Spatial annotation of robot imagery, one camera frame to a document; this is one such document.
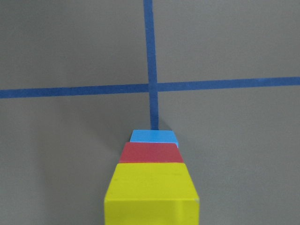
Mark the red block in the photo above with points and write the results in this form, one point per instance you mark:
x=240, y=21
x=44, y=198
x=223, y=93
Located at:
x=146, y=152

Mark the blue block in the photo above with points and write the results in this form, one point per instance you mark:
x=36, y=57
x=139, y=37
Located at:
x=154, y=136

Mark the yellow block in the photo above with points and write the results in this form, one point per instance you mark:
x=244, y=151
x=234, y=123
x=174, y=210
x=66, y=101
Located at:
x=151, y=194

